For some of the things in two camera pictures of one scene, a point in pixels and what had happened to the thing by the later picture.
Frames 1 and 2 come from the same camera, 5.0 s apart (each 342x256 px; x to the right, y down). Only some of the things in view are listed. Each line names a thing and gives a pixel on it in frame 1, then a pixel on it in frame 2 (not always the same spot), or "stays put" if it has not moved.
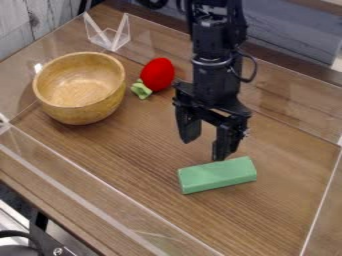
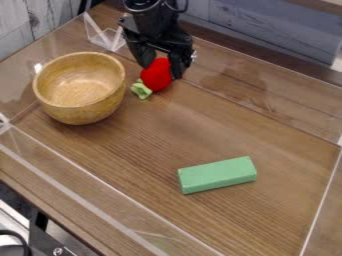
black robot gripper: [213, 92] to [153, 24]
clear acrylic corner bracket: [109, 37] stays put
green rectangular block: [217, 174] stays put
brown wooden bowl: [80, 87] stays put
